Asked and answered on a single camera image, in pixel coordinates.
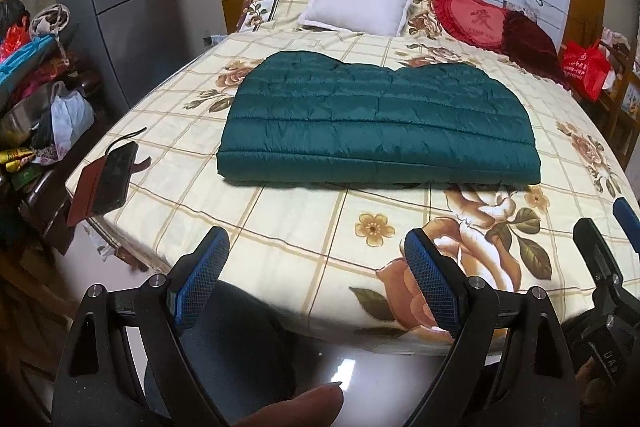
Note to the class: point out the phone in red wallet case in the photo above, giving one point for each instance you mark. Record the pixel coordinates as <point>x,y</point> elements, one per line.
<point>115,177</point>

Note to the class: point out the wooden shelf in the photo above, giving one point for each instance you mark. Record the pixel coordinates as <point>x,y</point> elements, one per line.
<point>620,107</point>

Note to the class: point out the dark red velvet pillow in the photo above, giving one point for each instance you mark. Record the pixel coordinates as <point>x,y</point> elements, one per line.
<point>530,44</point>

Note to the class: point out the red heart pillow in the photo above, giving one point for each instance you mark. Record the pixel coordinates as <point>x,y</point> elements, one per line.
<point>470,19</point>

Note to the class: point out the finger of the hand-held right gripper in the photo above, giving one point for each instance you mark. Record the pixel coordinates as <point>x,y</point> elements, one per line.
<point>595,247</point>
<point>627,217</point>

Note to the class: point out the person's dark trousers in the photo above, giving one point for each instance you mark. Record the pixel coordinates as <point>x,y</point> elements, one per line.
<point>240,332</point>

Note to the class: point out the bed with floral sheet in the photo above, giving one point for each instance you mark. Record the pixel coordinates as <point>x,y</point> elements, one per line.
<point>310,227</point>

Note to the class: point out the wall socket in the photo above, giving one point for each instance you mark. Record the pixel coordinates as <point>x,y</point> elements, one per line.
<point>210,41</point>

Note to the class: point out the green puffer jacket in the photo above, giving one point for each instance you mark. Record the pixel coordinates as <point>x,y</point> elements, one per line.
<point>375,127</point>

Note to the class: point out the person's left hand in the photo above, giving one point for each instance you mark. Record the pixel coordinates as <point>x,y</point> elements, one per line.
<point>295,407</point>

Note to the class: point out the dark wooden chair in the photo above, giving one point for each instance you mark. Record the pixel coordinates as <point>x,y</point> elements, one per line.
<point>35,212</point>

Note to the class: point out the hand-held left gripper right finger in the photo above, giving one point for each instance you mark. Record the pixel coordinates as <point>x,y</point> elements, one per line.
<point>435,282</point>

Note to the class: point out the white plastic bag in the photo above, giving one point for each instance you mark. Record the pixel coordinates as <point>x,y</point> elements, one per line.
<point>72,119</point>

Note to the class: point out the red shopping bag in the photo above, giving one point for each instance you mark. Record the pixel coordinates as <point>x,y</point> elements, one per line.
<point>585,67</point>

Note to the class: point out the person's right hand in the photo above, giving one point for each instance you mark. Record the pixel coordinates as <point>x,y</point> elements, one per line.
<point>589,379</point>

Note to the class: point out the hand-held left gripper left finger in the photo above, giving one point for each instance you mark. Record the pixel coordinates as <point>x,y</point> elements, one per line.
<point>200,277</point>

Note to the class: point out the pile of colourful bags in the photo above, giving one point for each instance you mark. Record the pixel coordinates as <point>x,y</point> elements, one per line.
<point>25,57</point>

